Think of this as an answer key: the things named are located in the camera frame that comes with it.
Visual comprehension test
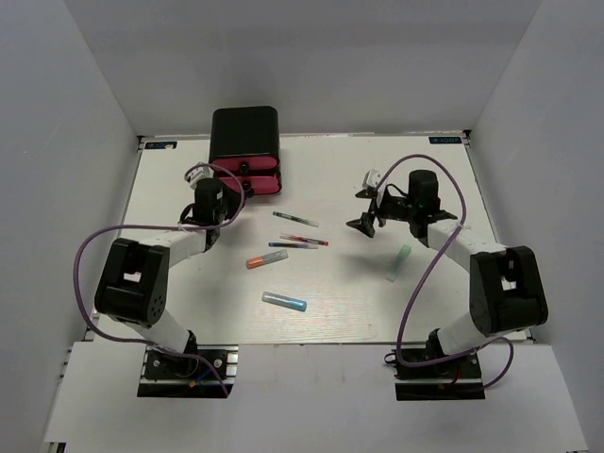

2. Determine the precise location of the pink top drawer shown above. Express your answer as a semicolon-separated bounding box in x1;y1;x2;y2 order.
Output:
212;157;279;173

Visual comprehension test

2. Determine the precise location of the pink drawer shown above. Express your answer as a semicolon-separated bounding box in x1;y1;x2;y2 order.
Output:
220;174;281;197
212;157;279;173

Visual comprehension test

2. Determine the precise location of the green highlighter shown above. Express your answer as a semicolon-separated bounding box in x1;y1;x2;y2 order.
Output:
386;244;411;282

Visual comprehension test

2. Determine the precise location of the orange highlighter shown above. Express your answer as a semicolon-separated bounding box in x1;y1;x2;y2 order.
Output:
245;249;289;270

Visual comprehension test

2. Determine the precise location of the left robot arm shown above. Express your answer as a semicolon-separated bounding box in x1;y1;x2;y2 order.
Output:
94;177;244;377

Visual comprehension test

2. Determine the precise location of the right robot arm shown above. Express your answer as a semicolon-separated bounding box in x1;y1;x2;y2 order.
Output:
348;170;548;377

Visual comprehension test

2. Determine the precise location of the pink middle drawer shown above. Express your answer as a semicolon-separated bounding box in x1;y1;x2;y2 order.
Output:
220;174;281;197

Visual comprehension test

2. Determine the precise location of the green pen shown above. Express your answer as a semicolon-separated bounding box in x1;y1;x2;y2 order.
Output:
272;211;319;227

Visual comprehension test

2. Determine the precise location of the blue pen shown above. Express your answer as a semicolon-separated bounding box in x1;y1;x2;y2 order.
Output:
268;242;319;250

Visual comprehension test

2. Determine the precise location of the black drawer cabinet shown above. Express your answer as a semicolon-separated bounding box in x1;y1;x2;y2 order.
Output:
209;106;281;182

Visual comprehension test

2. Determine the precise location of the red pen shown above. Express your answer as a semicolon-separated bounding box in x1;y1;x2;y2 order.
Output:
279;233;329;246

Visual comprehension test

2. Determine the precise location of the blue highlighter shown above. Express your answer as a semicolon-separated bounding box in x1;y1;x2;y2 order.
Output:
261;292;307;312

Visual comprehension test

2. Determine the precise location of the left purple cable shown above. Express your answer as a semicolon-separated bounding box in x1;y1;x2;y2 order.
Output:
73;162;249;396

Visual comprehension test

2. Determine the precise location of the purple cable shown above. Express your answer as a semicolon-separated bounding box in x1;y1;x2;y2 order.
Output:
377;154;515;391
73;162;249;396

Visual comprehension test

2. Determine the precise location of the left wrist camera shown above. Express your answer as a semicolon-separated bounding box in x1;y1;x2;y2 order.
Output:
184;162;213;189

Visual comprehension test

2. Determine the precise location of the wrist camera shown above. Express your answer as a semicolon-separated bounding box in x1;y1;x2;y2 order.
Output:
355;169;381;199
184;162;213;189

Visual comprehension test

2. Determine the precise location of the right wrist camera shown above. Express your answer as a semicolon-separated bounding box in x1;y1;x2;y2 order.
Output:
355;169;381;199

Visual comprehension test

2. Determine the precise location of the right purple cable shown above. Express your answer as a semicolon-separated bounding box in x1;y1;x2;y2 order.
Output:
377;154;515;391

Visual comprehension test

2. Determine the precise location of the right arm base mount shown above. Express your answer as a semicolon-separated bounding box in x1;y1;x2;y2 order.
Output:
384;350;485;402

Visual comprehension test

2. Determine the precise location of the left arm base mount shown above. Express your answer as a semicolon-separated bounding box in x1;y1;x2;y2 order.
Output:
137;345;239;399

